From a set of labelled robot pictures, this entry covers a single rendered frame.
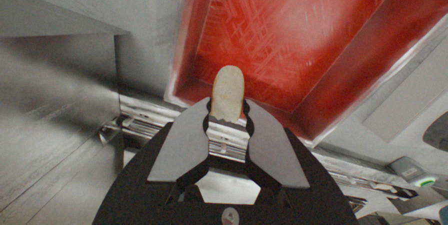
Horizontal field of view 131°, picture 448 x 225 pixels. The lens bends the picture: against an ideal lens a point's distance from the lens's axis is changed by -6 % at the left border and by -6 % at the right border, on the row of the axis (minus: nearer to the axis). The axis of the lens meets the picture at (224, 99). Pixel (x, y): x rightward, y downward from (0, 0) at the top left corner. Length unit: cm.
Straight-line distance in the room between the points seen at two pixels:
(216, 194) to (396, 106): 60
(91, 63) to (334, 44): 45
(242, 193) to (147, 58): 54
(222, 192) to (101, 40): 54
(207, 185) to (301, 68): 46
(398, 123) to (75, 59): 67
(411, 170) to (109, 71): 100
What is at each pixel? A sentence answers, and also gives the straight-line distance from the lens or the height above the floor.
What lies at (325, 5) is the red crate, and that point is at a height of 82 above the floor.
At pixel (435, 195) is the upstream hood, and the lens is 110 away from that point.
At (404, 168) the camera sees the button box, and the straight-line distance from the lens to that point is 87.
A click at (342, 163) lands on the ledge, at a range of 60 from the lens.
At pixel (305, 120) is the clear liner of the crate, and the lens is 34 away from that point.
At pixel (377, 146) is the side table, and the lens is 71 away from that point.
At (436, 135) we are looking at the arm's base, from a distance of 57.
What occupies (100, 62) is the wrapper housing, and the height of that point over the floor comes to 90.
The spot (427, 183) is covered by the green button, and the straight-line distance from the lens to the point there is 87.
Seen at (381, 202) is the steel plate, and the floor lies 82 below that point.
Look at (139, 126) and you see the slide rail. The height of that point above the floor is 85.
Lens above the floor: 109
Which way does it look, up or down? 59 degrees down
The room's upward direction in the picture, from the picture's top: 177 degrees counter-clockwise
